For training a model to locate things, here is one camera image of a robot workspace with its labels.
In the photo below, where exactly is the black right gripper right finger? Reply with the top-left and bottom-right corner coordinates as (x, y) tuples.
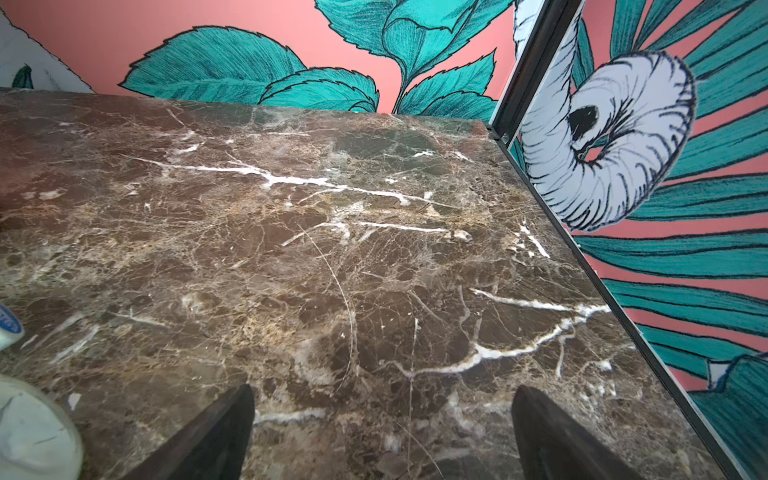
(511, 385), (642, 480)

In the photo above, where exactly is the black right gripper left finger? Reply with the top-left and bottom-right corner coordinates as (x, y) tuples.
(125, 384), (255, 480)

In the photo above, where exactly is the tall clear white-cap bottle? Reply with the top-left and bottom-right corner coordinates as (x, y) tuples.
(0, 302), (84, 480)

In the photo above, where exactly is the black frame post right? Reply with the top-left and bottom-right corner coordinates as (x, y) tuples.
(489, 0), (583, 147)

